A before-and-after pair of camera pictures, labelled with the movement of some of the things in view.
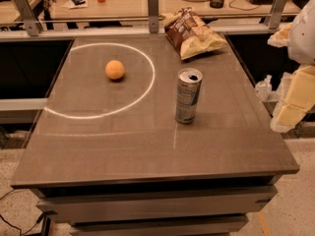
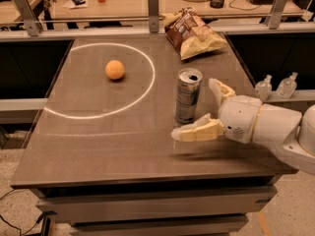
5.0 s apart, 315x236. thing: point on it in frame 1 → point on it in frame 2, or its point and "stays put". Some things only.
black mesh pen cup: x=217 y=0 stays put
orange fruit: x=114 y=69 stays put
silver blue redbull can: x=188 y=88 stays put
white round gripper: x=304 y=36 → x=240 y=118
